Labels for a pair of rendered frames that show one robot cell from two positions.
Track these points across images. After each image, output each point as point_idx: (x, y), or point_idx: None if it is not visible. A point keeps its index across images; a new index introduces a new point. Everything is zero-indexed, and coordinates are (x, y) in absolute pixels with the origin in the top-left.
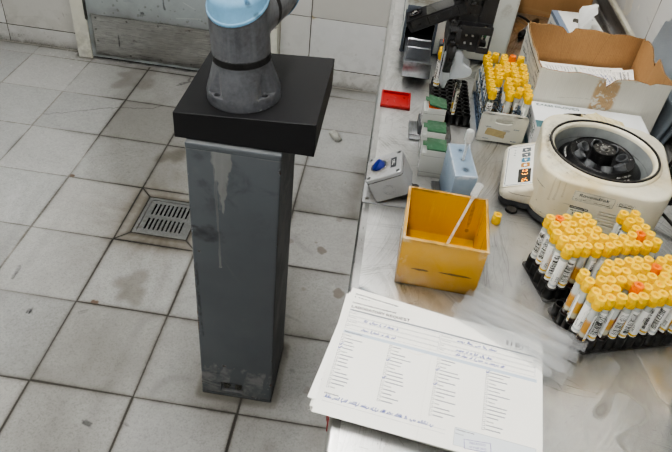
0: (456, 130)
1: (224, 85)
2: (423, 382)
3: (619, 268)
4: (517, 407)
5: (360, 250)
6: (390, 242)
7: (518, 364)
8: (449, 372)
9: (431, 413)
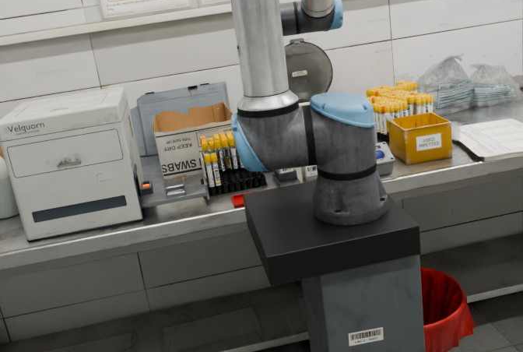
0: (270, 177)
1: (381, 181)
2: (507, 135)
3: (405, 96)
4: (488, 124)
5: (442, 167)
6: (422, 164)
7: (465, 128)
8: (493, 134)
9: (521, 132)
